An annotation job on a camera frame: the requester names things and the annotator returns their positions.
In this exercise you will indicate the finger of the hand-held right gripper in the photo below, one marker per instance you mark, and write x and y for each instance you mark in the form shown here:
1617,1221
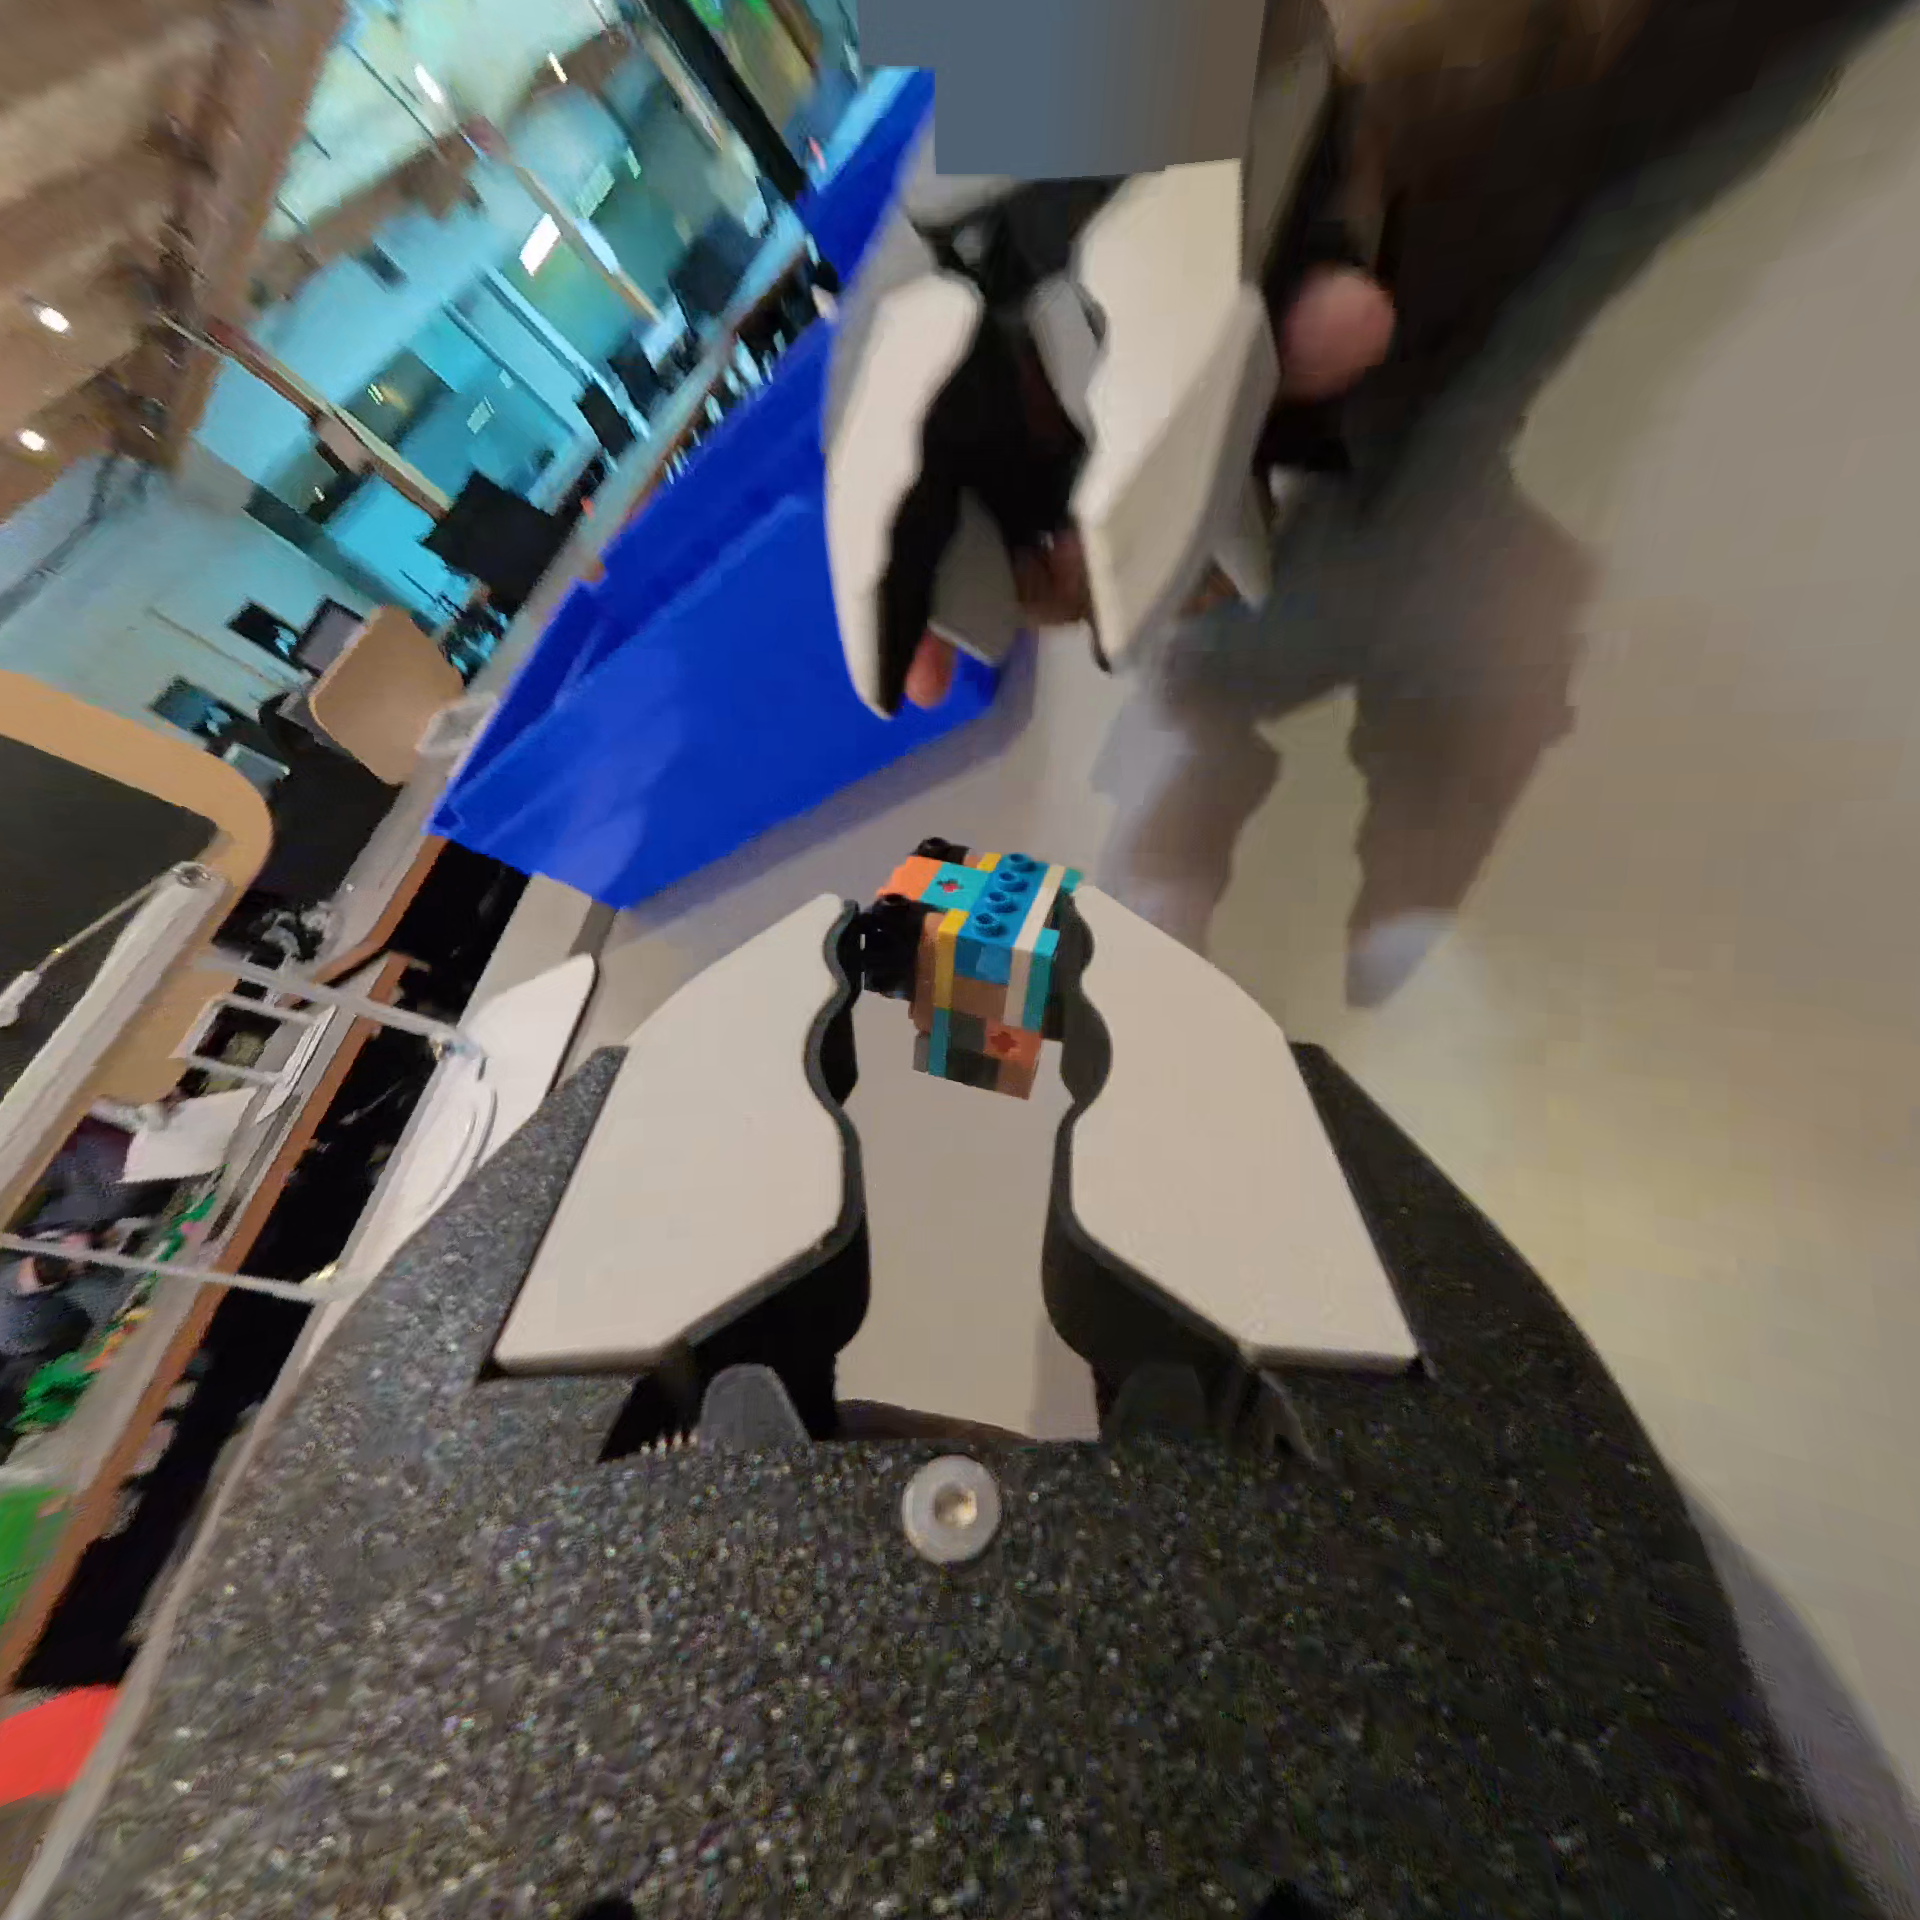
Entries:
878,421
1171,390

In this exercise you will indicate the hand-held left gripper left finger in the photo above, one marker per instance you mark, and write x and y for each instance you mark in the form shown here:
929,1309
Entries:
706,1171

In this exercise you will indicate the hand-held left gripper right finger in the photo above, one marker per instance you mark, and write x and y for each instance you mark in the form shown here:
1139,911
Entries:
1230,1171

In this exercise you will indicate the multicolour toy brick model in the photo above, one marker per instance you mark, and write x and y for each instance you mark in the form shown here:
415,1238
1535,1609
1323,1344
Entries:
974,990

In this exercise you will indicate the large blue plastic bin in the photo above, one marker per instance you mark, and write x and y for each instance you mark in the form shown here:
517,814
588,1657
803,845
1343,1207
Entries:
676,720

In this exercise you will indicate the person's right forearm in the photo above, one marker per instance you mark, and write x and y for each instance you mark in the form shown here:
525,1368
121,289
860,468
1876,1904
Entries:
1501,149

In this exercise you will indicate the person's right hand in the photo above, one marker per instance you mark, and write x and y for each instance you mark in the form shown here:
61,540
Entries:
1343,339

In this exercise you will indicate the beige chair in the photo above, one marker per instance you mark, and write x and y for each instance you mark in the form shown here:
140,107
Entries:
382,692

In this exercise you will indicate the wood-framed black screen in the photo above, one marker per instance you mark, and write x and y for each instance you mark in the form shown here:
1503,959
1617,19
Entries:
90,840

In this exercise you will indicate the red object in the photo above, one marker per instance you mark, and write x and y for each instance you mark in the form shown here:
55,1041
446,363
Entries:
54,1741

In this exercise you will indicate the white lamp base plate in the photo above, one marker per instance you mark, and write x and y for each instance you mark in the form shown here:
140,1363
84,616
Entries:
525,1021

